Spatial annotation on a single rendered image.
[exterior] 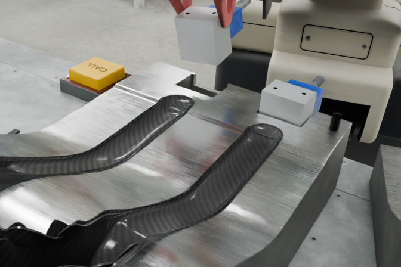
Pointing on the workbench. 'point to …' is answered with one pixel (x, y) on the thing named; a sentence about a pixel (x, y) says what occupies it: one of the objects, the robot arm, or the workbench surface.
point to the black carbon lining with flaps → (31, 257)
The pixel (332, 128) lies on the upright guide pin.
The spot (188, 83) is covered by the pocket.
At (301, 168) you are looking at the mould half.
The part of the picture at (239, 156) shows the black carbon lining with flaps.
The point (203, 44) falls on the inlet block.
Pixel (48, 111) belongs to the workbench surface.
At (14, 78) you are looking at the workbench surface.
